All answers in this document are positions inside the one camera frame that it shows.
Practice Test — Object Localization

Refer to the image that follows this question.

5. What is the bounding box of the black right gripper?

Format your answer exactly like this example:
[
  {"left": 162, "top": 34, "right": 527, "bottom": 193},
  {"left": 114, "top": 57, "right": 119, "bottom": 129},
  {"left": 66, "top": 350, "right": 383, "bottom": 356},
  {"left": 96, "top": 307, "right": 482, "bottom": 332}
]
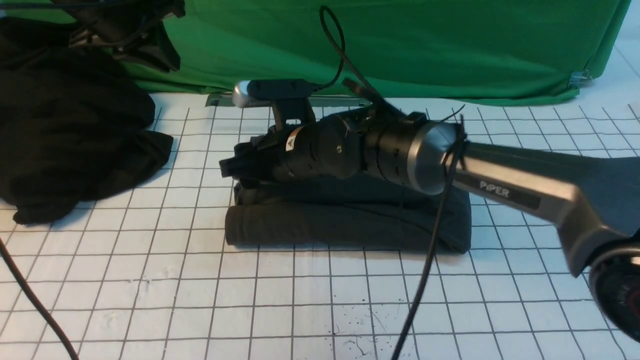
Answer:
[{"left": 219, "top": 114, "right": 366, "bottom": 183}]

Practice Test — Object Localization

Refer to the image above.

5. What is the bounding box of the gray right robot arm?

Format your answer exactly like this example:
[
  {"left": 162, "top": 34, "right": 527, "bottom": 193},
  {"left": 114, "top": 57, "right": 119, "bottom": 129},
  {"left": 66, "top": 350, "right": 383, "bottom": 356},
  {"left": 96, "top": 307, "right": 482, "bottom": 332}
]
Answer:
[{"left": 219, "top": 111, "right": 640, "bottom": 342}]

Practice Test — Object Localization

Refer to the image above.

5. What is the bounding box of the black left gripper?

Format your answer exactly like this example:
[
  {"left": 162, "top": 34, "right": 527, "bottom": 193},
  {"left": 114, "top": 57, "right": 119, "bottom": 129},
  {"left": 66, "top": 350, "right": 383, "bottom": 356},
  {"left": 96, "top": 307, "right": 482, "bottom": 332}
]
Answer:
[{"left": 52, "top": 0, "right": 186, "bottom": 73}]

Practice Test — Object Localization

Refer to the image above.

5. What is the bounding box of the green backdrop cloth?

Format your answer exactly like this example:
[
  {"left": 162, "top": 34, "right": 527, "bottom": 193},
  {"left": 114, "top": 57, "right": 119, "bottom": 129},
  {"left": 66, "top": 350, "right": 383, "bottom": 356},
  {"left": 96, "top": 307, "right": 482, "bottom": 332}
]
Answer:
[{"left": 0, "top": 0, "right": 631, "bottom": 107}]

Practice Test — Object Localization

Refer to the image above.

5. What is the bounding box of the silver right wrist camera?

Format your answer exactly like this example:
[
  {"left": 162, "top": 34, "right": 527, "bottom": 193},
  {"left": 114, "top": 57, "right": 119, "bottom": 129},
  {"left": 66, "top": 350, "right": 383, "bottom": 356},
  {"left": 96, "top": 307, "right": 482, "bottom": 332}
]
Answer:
[{"left": 231, "top": 79, "right": 317, "bottom": 105}]

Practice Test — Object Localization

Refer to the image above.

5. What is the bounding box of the gray long sleeve shirt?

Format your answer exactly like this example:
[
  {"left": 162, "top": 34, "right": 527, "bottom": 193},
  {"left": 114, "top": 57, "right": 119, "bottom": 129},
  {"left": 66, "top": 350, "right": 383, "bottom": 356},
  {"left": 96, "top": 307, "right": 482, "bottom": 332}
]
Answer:
[{"left": 225, "top": 174, "right": 441, "bottom": 253}]

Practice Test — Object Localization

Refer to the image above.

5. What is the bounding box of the black crumpled garment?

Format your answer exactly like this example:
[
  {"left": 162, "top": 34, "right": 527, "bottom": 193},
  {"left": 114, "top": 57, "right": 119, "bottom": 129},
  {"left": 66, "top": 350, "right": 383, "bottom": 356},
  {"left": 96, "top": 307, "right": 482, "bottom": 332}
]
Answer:
[{"left": 0, "top": 16, "right": 174, "bottom": 225}]

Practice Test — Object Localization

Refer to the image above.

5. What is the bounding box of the gray metal bar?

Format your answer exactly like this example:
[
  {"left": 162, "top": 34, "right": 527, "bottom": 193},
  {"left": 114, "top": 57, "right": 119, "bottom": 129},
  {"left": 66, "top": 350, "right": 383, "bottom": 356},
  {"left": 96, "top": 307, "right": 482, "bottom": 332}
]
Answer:
[{"left": 205, "top": 93, "right": 371, "bottom": 109}]

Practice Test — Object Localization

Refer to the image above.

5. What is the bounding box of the metal binder clip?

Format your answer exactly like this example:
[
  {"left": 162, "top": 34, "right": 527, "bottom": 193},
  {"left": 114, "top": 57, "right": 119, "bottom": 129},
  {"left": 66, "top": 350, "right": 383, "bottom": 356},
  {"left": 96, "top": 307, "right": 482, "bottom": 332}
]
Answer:
[{"left": 567, "top": 70, "right": 594, "bottom": 89}]

